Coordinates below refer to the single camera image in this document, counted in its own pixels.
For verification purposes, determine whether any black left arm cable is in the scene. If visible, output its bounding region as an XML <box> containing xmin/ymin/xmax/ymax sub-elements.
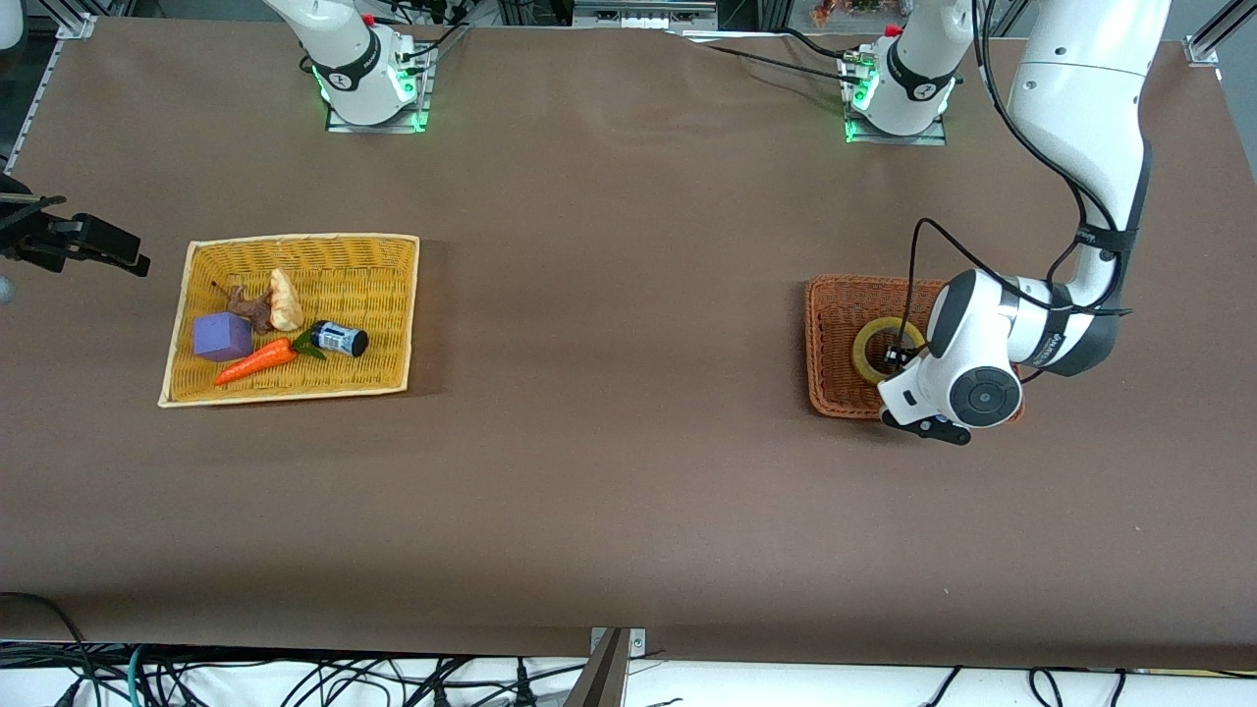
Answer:
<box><xmin>908</xmin><ymin>0</ymin><xmax>1135</xmax><ymax>379</ymax></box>

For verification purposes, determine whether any black base power cable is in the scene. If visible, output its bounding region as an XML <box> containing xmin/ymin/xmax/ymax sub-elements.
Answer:
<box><xmin>683</xmin><ymin>37</ymin><xmax>853</xmax><ymax>84</ymax></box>
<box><xmin>393</xmin><ymin>0</ymin><xmax>474</xmax><ymax>62</ymax></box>
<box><xmin>776</xmin><ymin>27</ymin><xmax>863</xmax><ymax>60</ymax></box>

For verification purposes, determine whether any aluminium frame rail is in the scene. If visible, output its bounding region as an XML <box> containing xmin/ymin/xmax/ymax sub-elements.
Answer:
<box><xmin>1183</xmin><ymin>0</ymin><xmax>1257</xmax><ymax>68</ymax></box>
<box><xmin>0</xmin><ymin>12</ymin><xmax>99</xmax><ymax>192</ymax></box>

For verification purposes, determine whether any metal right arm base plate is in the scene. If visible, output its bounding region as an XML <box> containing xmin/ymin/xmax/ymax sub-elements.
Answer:
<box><xmin>324</xmin><ymin>44</ymin><xmax>435</xmax><ymax>134</ymax></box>

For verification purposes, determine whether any orange toy carrot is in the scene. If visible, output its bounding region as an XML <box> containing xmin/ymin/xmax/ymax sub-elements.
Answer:
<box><xmin>211</xmin><ymin>334</ymin><xmax>325</xmax><ymax>387</ymax></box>

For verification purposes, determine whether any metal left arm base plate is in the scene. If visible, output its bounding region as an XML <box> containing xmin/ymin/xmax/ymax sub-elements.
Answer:
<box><xmin>840</xmin><ymin>54</ymin><xmax>949</xmax><ymax>146</ymax></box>

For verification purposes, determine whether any purple foam cube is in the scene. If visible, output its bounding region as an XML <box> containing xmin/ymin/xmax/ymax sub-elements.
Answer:
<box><xmin>191</xmin><ymin>312</ymin><xmax>254</xmax><ymax>364</ymax></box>

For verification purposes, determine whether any yellow tape roll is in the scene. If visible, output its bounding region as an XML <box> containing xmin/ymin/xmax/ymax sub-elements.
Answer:
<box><xmin>851</xmin><ymin>316</ymin><xmax>927</xmax><ymax>386</ymax></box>

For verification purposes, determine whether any brown woven wicker basket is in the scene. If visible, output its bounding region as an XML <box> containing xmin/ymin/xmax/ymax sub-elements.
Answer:
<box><xmin>805</xmin><ymin>274</ymin><xmax>1025</xmax><ymax>425</ymax></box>

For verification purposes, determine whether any yellow woven wicker tray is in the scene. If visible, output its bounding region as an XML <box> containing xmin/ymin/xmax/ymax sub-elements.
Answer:
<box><xmin>157</xmin><ymin>233</ymin><xmax>421</xmax><ymax>408</ymax></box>

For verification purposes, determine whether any grey electronics box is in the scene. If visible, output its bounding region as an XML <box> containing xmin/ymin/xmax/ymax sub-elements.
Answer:
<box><xmin>573</xmin><ymin>0</ymin><xmax>718</xmax><ymax>30</ymax></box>

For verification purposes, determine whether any dark metal bar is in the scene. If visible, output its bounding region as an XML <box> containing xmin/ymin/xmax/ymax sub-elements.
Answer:
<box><xmin>563</xmin><ymin>628</ymin><xmax>631</xmax><ymax>707</ymax></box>

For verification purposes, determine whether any thick black floor cable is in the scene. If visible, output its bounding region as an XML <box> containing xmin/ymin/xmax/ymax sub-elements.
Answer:
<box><xmin>0</xmin><ymin>592</ymin><xmax>99</xmax><ymax>707</ymax></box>

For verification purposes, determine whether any black and blue battery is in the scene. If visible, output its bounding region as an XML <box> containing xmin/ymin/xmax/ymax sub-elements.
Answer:
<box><xmin>310</xmin><ymin>320</ymin><xmax>369</xmax><ymax>359</ymax></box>

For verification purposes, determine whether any silver table edge bracket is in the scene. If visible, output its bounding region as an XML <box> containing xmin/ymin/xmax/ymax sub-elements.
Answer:
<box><xmin>589</xmin><ymin>626</ymin><xmax>647</xmax><ymax>657</ymax></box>

